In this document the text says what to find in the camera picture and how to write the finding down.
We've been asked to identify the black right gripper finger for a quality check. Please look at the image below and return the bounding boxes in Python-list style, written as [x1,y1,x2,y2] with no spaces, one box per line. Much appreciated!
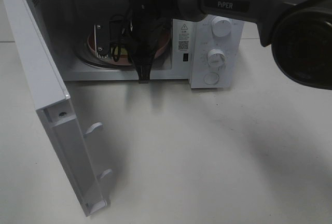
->
[133,58,154,82]

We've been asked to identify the pink round plate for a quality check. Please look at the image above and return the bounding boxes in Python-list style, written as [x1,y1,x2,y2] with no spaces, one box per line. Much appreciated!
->
[87,30,171,67]

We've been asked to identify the white microwave oven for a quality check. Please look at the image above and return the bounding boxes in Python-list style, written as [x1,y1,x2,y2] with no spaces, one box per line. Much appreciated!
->
[33,0,244,88]

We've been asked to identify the lower white microwave knob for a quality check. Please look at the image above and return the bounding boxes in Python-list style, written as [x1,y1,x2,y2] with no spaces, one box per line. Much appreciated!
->
[207,48,226,68]

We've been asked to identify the white bread sandwich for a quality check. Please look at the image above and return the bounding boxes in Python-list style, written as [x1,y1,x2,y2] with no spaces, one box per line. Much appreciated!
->
[110,46,128,57]

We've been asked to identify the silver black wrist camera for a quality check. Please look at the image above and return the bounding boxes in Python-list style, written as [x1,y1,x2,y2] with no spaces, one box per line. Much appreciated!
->
[94,21,110,60]

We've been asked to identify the white microwave door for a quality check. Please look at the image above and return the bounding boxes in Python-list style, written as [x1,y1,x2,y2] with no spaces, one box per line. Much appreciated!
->
[3,0,111,216]

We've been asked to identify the round white door button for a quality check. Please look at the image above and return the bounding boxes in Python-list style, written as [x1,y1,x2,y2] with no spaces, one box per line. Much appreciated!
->
[204,72,219,85]

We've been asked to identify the white microwave knob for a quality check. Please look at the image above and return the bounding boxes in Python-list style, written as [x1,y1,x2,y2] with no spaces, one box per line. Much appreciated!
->
[211,17,232,37]
[207,48,226,68]

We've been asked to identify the upper white microwave knob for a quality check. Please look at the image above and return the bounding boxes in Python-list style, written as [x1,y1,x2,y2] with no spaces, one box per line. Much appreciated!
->
[211,17,232,37]

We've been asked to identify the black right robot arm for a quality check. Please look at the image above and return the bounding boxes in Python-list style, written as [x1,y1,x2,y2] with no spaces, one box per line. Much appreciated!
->
[129,0,331,90]

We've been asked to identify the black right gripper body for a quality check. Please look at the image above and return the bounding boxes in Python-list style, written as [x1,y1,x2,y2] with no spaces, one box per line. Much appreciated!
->
[127,0,185,61]

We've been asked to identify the white warning label sticker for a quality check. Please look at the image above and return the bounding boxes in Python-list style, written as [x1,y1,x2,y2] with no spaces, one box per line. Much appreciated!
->
[176,21,191,52]

